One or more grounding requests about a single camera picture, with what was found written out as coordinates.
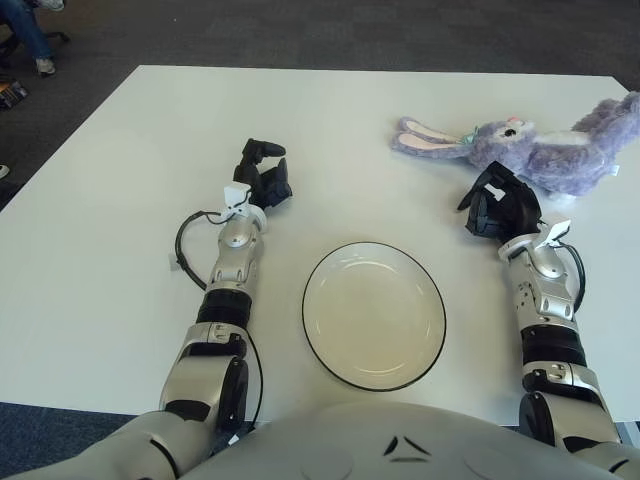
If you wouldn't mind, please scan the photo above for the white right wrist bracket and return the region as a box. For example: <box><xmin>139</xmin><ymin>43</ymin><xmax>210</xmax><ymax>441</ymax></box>
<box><xmin>537</xmin><ymin>218</ymin><xmax>572</xmax><ymax>247</ymax></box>

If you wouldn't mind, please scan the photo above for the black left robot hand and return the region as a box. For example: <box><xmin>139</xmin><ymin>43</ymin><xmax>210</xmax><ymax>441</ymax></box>
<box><xmin>232</xmin><ymin>138</ymin><xmax>294</xmax><ymax>211</ymax></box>

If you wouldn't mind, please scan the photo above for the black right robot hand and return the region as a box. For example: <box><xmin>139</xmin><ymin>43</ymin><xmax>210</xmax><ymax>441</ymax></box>
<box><xmin>456</xmin><ymin>160</ymin><xmax>544</xmax><ymax>246</ymax></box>

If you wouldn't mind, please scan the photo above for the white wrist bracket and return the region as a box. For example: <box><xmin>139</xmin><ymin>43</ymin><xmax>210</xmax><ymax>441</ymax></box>
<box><xmin>537</xmin><ymin>218</ymin><xmax>572</xmax><ymax>247</ymax></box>
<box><xmin>223</xmin><ymin>183</ymin><xmax>251</xmax><ymax>220</ymax></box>

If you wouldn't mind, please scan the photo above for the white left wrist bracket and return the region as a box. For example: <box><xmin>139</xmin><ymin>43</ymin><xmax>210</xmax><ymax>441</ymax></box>
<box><xmin>223</xmin><ymin>183</ymin><xmax>251</xmax><ymax>220</ymax></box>

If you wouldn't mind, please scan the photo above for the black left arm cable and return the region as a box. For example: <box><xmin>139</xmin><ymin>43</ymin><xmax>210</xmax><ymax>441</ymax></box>
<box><xmin>173</xmin><ymin>208</ymin><xmax>265</xmax><ymax>449</ymax></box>

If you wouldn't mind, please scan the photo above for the white plate with black rim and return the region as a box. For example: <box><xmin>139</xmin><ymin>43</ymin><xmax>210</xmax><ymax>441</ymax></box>
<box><xmin>301</xmin><ymin>241</ymin><xmax>447</xmax><ymax>392</ymax></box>

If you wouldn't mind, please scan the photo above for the purple plush bunny doll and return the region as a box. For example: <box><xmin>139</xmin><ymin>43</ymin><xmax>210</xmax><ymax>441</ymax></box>
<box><xmin>389</xmin><ymin>90</ymin><xmax>640</xmax><ymax>202</ymax></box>

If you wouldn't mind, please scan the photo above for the dark printed box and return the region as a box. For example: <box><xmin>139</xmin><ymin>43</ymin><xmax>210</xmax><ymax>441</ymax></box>
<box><xmin>0</xmin><ymin>77</ymin><xmax>29</xmax><ymax>110</ymax></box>

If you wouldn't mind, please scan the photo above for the silver robot torso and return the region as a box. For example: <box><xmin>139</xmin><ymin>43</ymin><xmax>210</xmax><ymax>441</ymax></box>
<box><xmin>177</xmin><ymin>398</ymin><xmax>636</xmax><ymax>480</ymax></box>

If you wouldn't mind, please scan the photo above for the person leg in jeans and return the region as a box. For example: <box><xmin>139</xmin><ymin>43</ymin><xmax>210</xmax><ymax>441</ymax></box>
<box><xmin>0</xmin><ymin>0</ymin><xmax>54</xmax><ymax>64</ymax></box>

